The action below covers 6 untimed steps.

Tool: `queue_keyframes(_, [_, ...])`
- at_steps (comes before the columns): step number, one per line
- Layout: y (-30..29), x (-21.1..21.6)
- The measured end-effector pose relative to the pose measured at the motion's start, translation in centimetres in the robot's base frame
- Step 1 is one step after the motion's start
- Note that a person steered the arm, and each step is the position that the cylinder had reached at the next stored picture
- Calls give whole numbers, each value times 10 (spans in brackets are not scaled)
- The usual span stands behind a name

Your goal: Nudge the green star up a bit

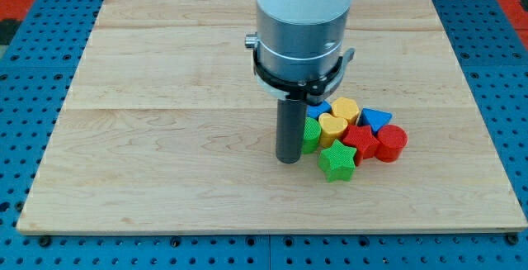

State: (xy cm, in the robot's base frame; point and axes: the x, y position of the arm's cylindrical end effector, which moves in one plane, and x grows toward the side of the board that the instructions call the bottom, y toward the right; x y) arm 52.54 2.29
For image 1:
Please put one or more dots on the black clamp ring mount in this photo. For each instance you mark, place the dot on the black clamp ring mount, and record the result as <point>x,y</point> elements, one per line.
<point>303,90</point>

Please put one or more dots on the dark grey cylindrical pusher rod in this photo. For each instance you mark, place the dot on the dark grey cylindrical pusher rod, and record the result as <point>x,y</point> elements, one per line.
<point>290,123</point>

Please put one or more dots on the green star block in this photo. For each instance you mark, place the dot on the green star block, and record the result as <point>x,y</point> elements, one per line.
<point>338,162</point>

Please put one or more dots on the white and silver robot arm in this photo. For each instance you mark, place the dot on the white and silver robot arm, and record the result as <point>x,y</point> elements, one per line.
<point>298,58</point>

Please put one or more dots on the red star block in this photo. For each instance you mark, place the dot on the red star block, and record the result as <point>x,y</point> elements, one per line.
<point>362,139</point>

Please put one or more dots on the blue cube block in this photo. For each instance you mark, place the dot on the blue cube block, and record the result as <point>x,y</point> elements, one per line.
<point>315,111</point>

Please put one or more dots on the green cylinder block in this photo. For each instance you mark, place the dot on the green cylinder block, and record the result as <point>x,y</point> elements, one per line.
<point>312,132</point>

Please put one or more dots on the yellow heart block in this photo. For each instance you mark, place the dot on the yellow heart block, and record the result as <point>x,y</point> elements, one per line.
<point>332,128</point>

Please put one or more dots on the yellow hexagon block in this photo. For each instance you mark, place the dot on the yellow hexagon block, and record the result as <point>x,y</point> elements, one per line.
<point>346,108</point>

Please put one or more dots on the blue triangle block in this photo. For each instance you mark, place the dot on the blue triangle block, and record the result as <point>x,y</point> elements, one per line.
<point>374,118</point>

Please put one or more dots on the red cylinder block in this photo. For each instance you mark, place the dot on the red cylinder block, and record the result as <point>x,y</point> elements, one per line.
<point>392,140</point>

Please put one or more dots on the light wooden board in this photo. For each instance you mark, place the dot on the light wooden board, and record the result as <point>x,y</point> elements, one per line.
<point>165,131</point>

